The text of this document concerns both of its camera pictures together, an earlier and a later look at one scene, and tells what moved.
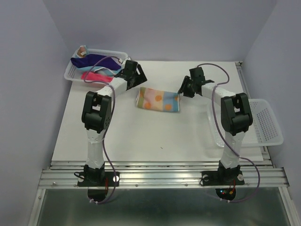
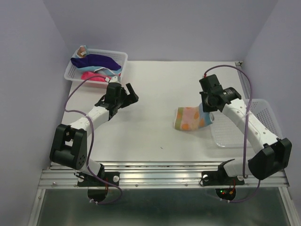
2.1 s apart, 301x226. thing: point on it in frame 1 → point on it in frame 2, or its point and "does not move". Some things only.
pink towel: (94, 76) does not move
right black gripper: (183, 89) → (206, 108)
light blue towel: (105, 71) does not move
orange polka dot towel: (154, 99) → (191, 118)
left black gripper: (140, 78) → (132, 97)
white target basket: (265, 131) does not move
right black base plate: (222, 178) does not move
